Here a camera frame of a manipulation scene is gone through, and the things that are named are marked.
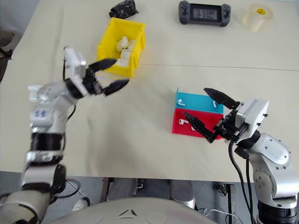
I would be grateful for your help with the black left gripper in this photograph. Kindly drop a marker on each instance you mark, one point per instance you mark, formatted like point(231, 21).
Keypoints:
point(91, 81)

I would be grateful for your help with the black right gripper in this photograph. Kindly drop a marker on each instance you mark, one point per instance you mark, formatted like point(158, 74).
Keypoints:
point(227, 128)

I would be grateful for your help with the white earbud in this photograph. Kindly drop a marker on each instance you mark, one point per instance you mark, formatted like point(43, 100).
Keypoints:
point(214, 103)
point(180, 102)
point(194, 128)
point(181, 121)

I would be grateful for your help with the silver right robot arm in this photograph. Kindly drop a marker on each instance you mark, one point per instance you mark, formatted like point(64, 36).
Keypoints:
point(273, 149)

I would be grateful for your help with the yellow plastic bin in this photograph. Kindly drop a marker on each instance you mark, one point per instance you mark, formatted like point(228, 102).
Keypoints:
point(109, 30)

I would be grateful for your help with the teal plastic tray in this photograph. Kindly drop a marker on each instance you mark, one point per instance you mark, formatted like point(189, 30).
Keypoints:
point(196, 102)

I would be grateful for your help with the red plastic tray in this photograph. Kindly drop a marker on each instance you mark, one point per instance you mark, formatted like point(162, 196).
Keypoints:
point(184, 130)

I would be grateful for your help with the black plastic bag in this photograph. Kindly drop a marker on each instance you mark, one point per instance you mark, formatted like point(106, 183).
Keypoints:
point(123, 8)

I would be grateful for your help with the black handheld game controller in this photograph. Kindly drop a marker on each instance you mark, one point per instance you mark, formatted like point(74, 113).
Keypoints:
point(205, 14)

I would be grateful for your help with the translucent tape roll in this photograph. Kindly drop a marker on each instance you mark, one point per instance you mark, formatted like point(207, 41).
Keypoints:
point(258, 18)

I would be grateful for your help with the dark chair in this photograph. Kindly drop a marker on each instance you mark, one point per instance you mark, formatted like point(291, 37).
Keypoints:
point(5, 44)

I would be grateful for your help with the metal table leg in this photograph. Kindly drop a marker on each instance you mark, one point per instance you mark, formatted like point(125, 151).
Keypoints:
point(106, 189)

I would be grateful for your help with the grey robot torso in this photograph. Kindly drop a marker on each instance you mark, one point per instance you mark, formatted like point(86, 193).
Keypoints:
point(130, 214)

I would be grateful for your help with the white rounded foot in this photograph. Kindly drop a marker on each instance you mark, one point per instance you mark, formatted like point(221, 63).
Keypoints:
point(80, 205)

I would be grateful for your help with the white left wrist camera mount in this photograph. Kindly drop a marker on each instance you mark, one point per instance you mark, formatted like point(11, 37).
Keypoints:
point(73, 60)

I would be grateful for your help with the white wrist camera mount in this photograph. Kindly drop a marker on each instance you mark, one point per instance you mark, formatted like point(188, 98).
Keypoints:
point(73, 60)
point(254, 112)

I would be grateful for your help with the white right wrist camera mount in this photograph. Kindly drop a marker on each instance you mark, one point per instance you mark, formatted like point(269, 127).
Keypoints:
point(254, 112)

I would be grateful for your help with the metal table frame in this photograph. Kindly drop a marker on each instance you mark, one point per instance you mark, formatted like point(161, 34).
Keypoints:
point(230, 200)

